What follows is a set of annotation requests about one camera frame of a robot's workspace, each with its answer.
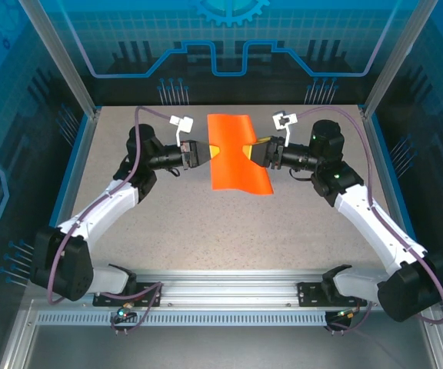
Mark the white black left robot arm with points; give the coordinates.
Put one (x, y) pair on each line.
(102, 203)

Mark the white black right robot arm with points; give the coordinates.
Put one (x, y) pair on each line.
(379, 223)

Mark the grey metal sheet panel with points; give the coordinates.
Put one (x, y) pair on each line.
(221, 350)

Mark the connector with green light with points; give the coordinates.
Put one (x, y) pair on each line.
(123, 313)

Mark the connector with orange light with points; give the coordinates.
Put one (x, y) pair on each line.
(346, 314)

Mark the aluminium table side rail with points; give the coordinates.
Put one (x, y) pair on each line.
(77, 173)
(378, 153)

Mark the aluminium mounting rail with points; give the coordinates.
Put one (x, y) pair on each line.
(225, 288)

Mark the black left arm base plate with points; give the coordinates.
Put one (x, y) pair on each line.
(144, 288)

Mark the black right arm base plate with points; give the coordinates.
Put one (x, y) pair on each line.
(308, 296)

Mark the aluminium frame post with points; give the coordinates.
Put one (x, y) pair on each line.
(62, 57)
(397, 57)

